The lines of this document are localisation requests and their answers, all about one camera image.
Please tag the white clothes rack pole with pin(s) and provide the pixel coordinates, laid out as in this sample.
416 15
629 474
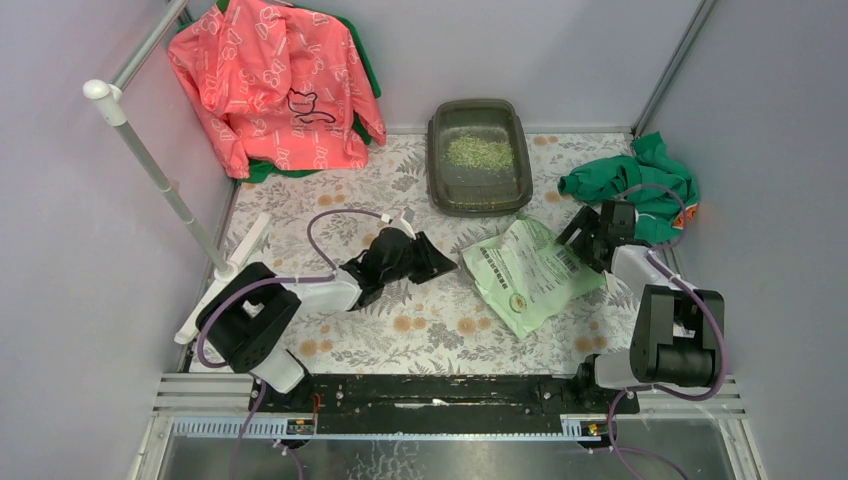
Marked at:
105 97

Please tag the green cat litter bag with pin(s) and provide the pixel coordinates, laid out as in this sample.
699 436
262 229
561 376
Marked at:
525 276

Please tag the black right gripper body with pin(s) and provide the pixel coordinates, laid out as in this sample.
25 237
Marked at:
599 235

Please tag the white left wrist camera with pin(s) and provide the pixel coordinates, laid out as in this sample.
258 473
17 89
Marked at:
403 222

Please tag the grey plastic litter box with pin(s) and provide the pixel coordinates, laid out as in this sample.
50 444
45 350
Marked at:
462 192

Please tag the pink hooded jacket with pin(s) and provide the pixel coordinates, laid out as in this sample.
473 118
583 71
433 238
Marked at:
278 86

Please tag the floral patterned mat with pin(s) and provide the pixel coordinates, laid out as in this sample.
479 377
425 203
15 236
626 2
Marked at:
443 326

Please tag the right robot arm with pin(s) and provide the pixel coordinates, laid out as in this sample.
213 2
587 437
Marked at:
677 339

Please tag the beige bag sealing clip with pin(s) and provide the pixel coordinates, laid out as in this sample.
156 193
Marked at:
611 282

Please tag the crumpled green garment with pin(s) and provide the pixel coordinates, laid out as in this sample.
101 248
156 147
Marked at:
664 191

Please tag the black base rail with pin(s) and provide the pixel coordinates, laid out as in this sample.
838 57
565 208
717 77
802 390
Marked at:
443 404

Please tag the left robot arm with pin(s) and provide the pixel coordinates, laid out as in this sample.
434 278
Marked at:
246 321

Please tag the green cat litter pile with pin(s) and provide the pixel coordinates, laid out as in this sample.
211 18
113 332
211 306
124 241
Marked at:
472 152

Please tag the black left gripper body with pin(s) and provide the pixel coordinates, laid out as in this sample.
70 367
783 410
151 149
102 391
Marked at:
411 253

